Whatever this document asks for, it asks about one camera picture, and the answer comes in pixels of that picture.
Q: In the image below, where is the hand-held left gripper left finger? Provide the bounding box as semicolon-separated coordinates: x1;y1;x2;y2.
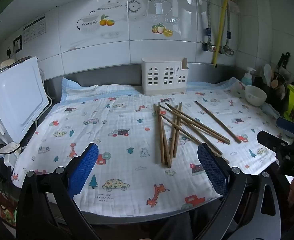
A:
17;142;99;240

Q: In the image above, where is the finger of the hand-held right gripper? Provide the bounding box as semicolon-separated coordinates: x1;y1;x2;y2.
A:
276;117;294;135
257;130;291;155

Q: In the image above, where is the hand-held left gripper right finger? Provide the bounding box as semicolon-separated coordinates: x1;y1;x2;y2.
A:
197;142;282;240

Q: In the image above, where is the white house-shaped chopstick holder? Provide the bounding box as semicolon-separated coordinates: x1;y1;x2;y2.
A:
141;57;188;96

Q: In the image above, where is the dark utensil crock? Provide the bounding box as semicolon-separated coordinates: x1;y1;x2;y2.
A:
261;74;290;107

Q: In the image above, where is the white bowl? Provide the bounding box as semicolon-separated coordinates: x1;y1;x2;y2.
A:
244;85;267;107

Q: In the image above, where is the white plastic spoon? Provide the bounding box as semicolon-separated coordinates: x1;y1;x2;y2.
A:
263;63;273;86

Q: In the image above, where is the cartoon printed white cloth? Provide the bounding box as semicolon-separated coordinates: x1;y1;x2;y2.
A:
11;76;291;217

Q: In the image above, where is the teal soap dispenser bottle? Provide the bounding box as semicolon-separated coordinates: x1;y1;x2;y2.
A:
241;67;256;86

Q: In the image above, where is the white power strip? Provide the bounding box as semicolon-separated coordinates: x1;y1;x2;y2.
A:
0;142;22;161

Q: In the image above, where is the black power plug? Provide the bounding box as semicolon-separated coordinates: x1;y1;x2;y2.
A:
0;157;13;178

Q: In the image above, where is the red printed packet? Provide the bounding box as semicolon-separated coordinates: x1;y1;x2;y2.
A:
0;204;18;227

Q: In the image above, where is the metal angle valve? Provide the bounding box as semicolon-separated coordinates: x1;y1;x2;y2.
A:
201;41;216;52
220;45;235;56

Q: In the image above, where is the white countertop appliance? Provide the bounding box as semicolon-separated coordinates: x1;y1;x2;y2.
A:
0;56;50;145

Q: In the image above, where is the yellow gas pipe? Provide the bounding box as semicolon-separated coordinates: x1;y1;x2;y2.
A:
211;0;230;68

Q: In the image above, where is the braided metal hose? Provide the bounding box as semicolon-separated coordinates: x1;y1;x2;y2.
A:
226;1;232;47
204;0;213;43

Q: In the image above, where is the black wall outlet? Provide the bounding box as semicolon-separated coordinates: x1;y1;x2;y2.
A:
13;35;23;53

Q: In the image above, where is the black and white wall label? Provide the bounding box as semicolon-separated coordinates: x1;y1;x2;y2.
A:
22;15;47;44

